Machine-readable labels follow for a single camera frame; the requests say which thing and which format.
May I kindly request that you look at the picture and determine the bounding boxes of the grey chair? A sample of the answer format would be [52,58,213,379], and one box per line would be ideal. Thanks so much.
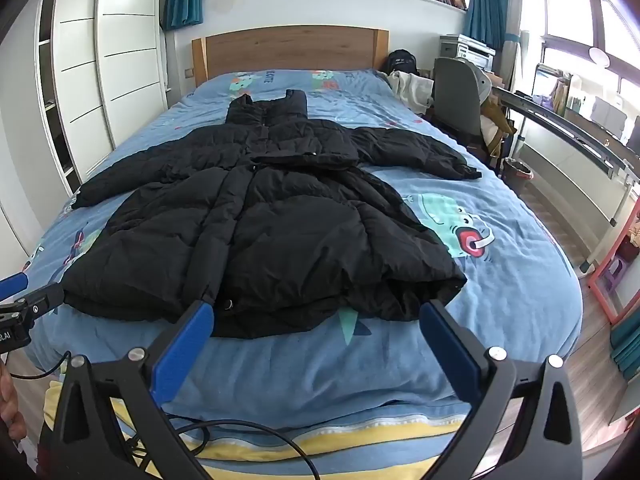
[431,56,496,151]

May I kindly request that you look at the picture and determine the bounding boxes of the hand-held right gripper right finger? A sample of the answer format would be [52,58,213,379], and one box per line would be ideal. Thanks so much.
[419,300,586,480]

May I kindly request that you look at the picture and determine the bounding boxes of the black puffer coat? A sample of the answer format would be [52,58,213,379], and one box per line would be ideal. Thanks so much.
[62,89,483,340]

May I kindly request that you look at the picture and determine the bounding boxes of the grey desk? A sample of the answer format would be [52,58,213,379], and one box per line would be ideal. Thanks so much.
[492,85,640,273]

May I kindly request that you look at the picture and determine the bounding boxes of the pink stool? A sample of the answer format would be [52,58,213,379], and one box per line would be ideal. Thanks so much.
[587,240,640,331]

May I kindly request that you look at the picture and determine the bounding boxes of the bed with blue printed duvet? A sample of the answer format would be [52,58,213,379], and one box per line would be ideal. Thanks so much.
[22,67,586,458]

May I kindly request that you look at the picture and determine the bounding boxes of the waste bin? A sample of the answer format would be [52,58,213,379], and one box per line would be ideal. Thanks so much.
[502,157,535,196]

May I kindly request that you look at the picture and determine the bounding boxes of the brown cloth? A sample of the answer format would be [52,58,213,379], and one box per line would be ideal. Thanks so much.
[480,95,516,156]

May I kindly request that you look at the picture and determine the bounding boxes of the white printer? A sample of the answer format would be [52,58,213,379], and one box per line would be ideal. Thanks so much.
[440,34,497,70]

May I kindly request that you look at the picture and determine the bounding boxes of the wooden headboard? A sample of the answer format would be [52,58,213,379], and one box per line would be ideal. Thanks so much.
[191,25,390,88]

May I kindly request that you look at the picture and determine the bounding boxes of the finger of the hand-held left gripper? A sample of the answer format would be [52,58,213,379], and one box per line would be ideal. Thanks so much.
[0,272,66,318]

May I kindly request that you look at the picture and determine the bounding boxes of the white cloth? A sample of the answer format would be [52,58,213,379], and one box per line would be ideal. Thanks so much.
[387,70,435,116]

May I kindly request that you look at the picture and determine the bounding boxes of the person's left hand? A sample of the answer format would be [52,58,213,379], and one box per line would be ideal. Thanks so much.
[0,360,27,443]

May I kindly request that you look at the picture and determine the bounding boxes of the black backpack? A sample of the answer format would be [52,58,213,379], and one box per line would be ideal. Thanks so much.
[384,49,420,77]

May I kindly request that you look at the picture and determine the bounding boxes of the teal folded cloth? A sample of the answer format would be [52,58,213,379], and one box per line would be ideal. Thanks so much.
[610,310,640,376]

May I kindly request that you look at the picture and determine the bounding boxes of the thin black cable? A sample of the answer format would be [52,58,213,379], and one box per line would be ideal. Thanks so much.
[5,350,73,381]

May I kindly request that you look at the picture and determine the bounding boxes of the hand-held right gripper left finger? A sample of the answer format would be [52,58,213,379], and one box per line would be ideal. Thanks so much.
[37,300,216,480]

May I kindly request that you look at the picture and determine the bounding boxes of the white wardrobe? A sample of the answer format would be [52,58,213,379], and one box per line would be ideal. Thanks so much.
[0,0,168,261]

